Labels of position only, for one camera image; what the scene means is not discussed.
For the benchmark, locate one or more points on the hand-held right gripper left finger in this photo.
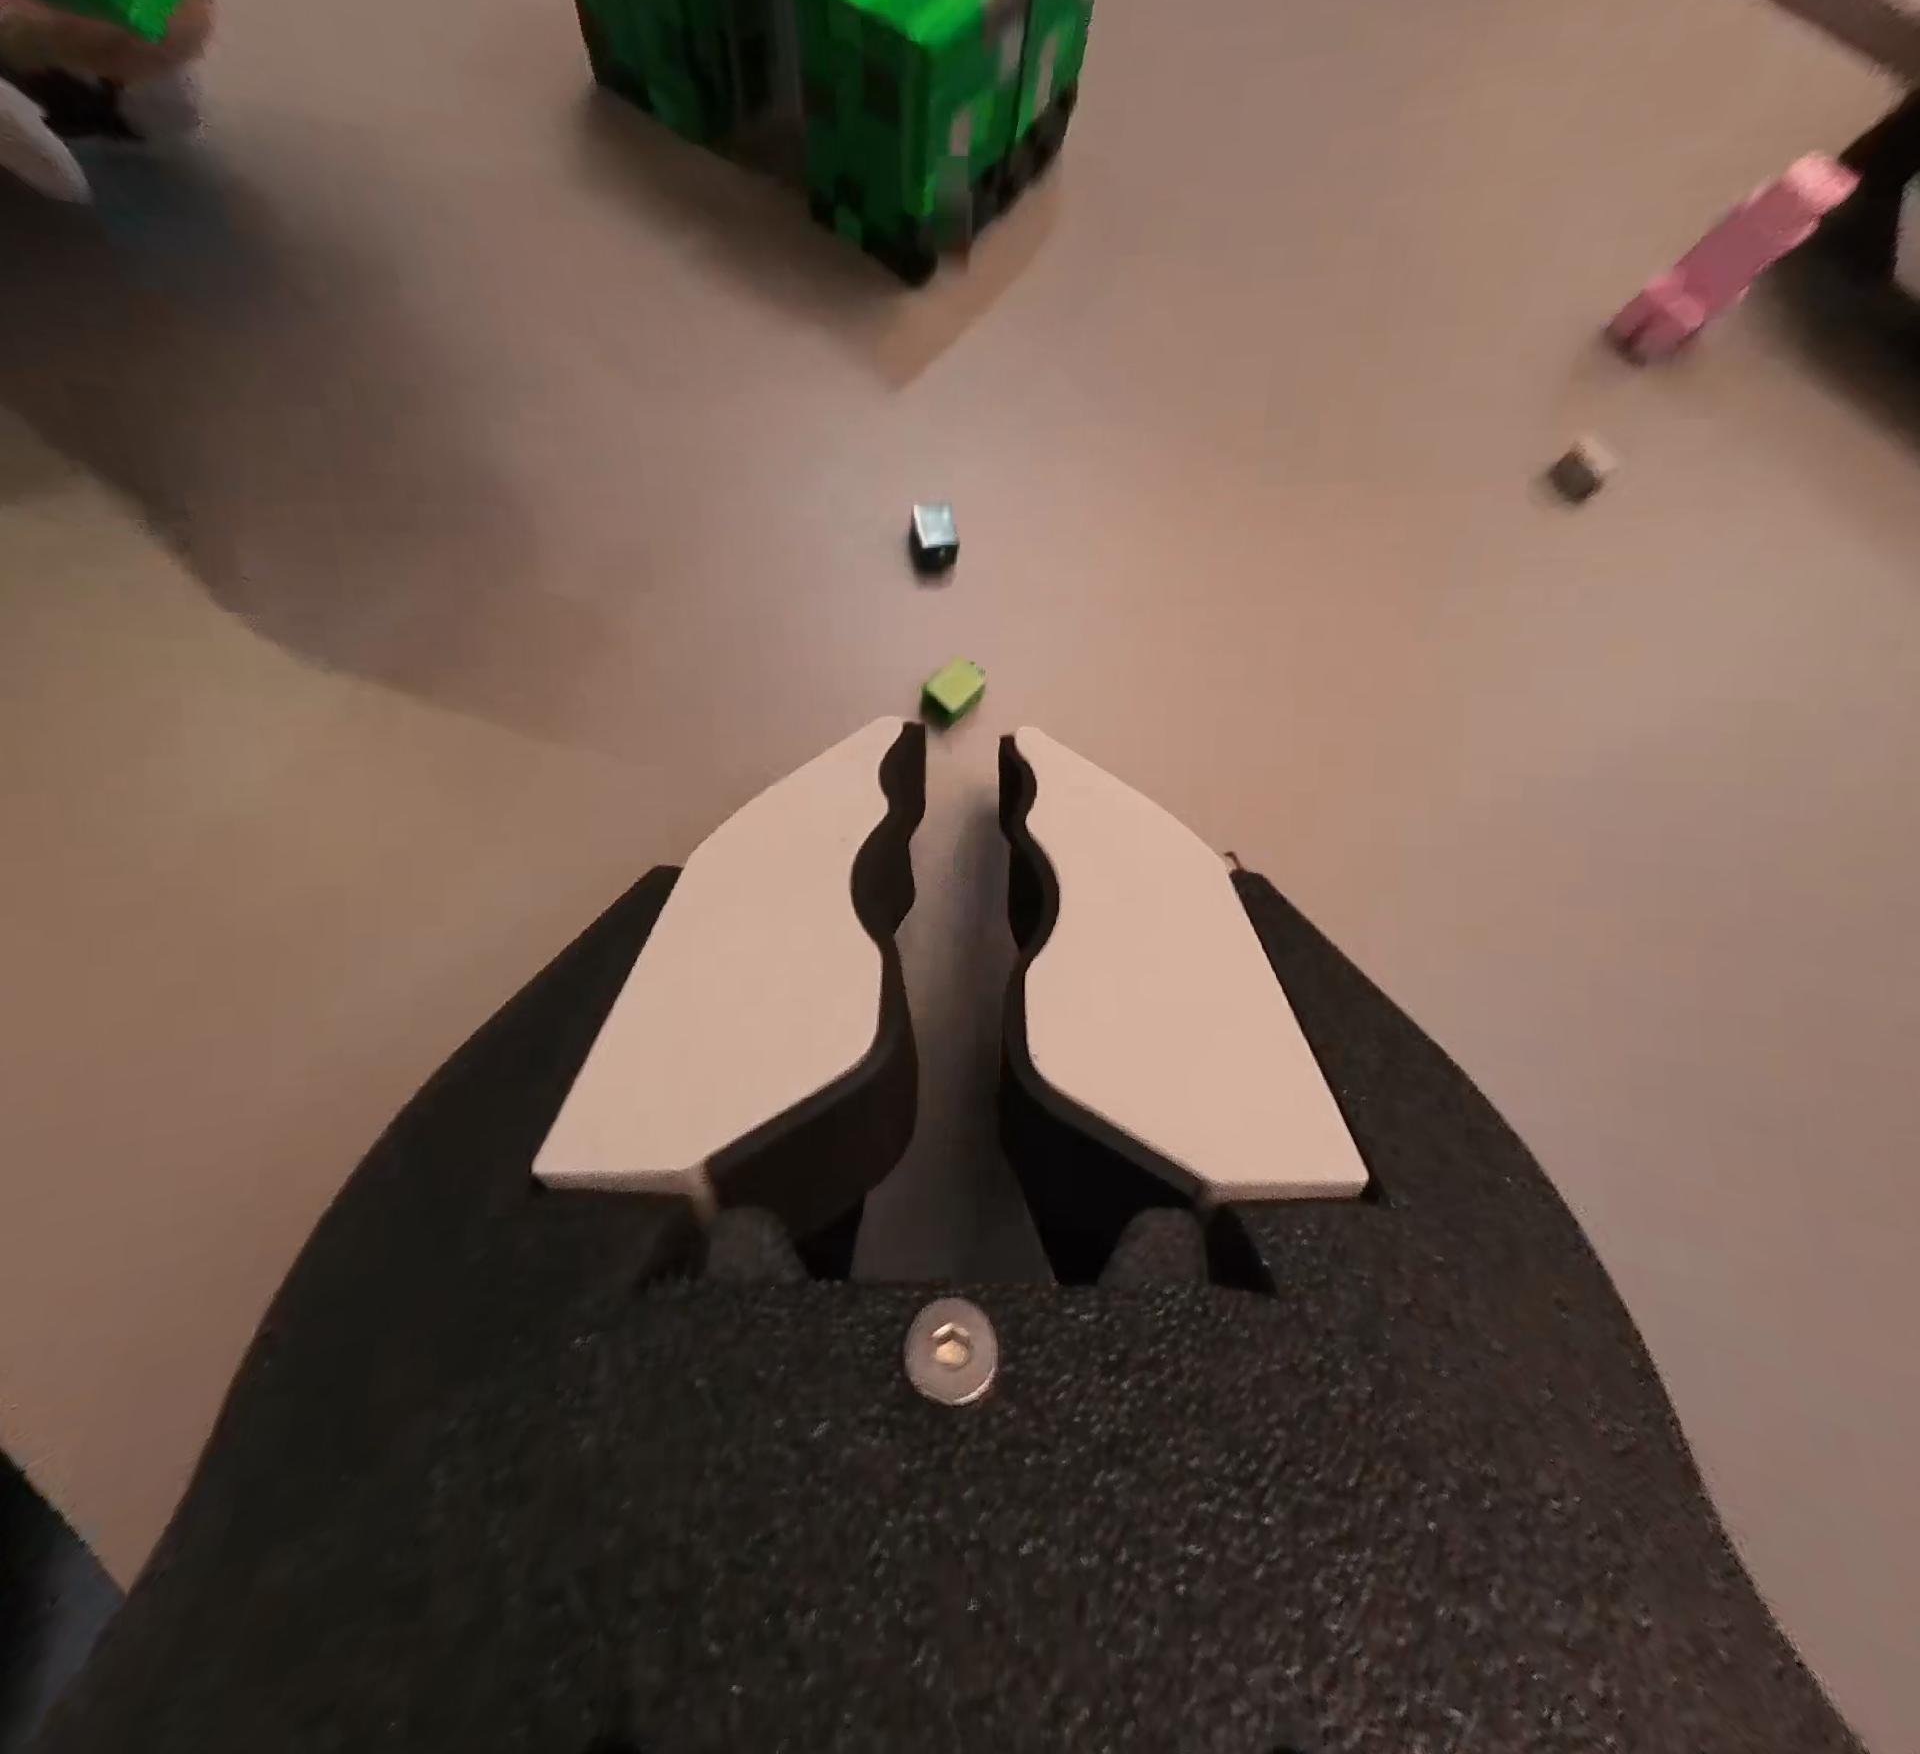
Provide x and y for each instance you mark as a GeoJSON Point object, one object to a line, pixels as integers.
{"type": "Point", "coordinates": [736, 1004]}

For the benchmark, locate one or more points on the pink lego pig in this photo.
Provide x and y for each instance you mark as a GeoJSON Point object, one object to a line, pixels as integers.
{"type": "Point", "coordinates": [1723, 263]}

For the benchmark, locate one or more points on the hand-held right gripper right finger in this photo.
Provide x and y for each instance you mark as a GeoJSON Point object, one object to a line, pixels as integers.
{"type": "Point", "coordinates": [1172, 1037]}

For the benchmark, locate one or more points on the small grey lego cube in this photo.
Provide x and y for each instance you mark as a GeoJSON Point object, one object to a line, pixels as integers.
{"type": "Point", "coordinates": [1580, 470]}

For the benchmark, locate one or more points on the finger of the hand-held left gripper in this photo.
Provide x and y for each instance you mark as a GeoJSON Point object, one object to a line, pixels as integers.
{"type": "Point", "coordinates": [35, 142]}

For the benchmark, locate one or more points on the small bright green lego brick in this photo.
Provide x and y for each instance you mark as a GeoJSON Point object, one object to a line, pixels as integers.
{"type": "Point", "coordinates": [954, 688]}

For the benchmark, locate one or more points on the green lego legs assembly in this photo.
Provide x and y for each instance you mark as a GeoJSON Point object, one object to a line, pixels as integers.
{"type": "Point", "coordinates": [838, 32]}

